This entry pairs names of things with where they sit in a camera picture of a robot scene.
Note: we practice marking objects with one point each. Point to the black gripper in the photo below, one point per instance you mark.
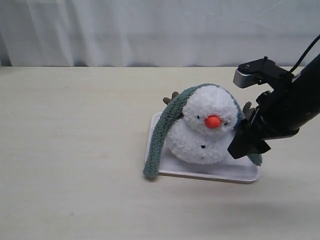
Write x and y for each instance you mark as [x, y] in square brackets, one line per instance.
[262, 122]

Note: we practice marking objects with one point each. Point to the white plush snowman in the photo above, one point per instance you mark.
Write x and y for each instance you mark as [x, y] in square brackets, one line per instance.
[206, 127]

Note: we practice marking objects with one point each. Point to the green fuzzy scarf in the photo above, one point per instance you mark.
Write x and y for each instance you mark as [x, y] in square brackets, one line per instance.
[194, 131]

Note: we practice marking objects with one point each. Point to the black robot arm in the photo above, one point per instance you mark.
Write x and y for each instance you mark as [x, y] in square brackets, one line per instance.
[280, 113]

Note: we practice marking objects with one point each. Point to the white square tray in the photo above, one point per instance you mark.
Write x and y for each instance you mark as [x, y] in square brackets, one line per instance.
[159, 160]

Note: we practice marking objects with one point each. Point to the white curtain backdrop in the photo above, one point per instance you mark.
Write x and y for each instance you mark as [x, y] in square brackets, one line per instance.
[162, 33]

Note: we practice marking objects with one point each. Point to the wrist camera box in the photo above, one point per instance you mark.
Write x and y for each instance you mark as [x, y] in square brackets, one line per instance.
[261, 71]

